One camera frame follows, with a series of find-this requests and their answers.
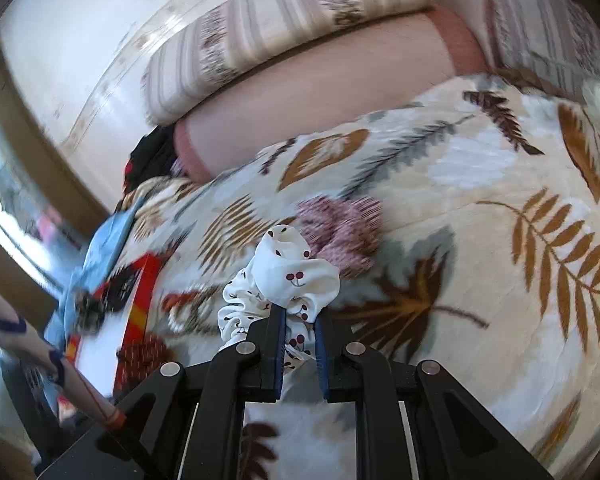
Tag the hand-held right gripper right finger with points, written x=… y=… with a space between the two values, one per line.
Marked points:
x=322 y=360

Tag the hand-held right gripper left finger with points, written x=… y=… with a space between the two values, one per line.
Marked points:
x=279 y=355

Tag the white cherry print scrunchie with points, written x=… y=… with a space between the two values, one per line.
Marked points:
x=290 y=270

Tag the red plaid scrunchie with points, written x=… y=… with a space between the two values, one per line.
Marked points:
x=340 y=230

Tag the red tray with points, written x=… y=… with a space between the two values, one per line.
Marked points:
x=140 y=305

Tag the red beaded hair accessory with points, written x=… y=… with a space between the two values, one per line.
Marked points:
x=140 y=357

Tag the dark grey scrunchie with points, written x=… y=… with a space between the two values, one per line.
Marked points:
x=87 y=310

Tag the white striped sleeve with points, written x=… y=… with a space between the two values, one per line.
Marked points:
x=75 y=380

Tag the blue cloth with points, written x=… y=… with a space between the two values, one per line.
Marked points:
x=105 y=245

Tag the leaf print blanket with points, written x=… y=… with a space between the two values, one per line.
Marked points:
x=455 y=200

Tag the black clothes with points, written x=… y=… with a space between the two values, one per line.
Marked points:
x=147 y=157

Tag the pink bolster pillow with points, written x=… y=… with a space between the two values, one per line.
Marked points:
x=330 y=75

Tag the stained glass window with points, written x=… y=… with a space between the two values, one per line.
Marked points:
x=10 y=200

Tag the striped pillow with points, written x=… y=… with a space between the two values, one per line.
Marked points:
x=260 y=25
x=540 y=20

